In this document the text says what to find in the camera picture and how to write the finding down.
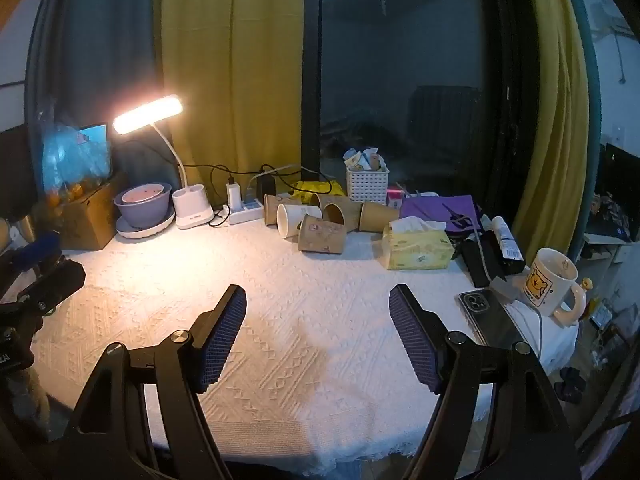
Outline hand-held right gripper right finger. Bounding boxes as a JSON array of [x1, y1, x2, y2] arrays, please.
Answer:
[[389, 284, 583, 480]]

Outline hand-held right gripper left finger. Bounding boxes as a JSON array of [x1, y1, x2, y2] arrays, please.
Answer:
[[30, 284, 248, 480]]

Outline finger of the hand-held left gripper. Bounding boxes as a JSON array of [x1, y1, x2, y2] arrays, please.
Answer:
[[0, 232, 63, 286], [0, 259, 87, 318]]

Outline brown paper cup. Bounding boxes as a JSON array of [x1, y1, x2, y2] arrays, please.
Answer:
[[321, 201, 362, 233], [359, 201, 401, 233], [298, 214, 348, 254], [263, 193, 293, 226]]

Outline white paper cup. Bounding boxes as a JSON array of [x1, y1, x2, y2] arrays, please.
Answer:
[[276, 203, 323, 239]]

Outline white textured tablecloth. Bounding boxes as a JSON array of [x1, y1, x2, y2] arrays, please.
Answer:
[[30, 220, 581, 463]]

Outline cardboard box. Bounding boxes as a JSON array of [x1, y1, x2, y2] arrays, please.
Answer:
[[52, 172, 126, 251]]

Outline smartphone with clear case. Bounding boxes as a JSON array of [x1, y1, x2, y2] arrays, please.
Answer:
[[457, 287, 525, 347]]

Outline yellow tissue pack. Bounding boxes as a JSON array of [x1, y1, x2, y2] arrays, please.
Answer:
[[382, 216, 455, 271]]

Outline blue plastic bag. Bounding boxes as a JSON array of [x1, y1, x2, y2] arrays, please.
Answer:
[[42, 120, 113, 196]]

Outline black box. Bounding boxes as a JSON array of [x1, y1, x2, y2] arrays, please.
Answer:
[[460, 236, 526, 288]]

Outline pale blue plate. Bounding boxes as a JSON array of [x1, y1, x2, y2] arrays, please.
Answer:
[[116, 210, 177, 239]]

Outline purple bowl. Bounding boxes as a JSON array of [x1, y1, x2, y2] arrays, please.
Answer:
[[114, 182, 173, 228]]

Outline pink bowl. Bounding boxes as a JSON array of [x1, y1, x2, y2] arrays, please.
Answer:
[[122, 186, 166, 205]]

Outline white power strip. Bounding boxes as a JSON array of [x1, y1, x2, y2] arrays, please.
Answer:
[[220, 199, 265, 226]]

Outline scissors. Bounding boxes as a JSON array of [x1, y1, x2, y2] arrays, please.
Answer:
[[440, 202, 475, 230]]

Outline white desk lamp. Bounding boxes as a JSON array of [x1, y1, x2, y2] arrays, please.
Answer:
[[112, 95, 215, 230]]

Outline white tube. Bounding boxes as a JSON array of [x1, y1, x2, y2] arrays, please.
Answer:
[[492, 216, 525, 262]]

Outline white cartoon mug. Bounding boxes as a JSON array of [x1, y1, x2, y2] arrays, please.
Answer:
[[524, 248, 587, 328]]

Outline white plastic basket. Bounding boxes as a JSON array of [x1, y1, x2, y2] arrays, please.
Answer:
[[346, 164, 390, 204]]

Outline yellow plastic bag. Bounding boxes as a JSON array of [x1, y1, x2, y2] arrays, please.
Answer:
[[292, 181, 347, 199]]

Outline packets in basket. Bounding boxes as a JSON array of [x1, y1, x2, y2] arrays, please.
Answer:
[[344, 147, 386, 172]]

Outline grey curtain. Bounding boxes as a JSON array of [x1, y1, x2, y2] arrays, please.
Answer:
[[27, 0, 166, 191]]

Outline black monitor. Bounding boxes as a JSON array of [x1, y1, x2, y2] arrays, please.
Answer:
[[602, 144, 640, 242]]

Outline yellow curtain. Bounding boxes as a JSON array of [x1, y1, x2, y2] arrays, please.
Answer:
[[154, 0, 307, 197], [510, 0, 592, 253]]

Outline white charging cable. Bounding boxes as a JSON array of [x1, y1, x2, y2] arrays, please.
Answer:
[[505, 300, 546, 356]]

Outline black cable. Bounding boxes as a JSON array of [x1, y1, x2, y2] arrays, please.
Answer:
[[182, 162, 301, 228]]

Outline black window frame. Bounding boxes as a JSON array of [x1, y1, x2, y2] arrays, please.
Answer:
[[302, 0, 531, 211]]

